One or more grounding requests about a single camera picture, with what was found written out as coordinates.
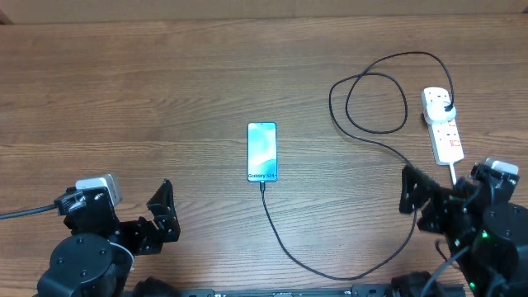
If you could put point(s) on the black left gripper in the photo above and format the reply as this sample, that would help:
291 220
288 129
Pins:
166 218

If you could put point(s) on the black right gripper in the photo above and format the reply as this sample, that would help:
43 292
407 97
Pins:
442 211

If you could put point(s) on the blue Samsung Galaxy smartphone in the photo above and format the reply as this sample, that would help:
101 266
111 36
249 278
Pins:
262 165

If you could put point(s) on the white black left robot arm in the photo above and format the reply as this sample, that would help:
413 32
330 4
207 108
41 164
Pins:
97 258

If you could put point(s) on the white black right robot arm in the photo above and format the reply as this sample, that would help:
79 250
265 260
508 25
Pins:
485 232

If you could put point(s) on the white USB charger plug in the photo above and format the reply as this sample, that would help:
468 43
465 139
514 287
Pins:
439 112

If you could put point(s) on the white power strip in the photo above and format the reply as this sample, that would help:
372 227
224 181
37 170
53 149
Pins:
445 137

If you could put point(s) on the black mounting rail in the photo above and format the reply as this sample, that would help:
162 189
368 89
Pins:
354 291

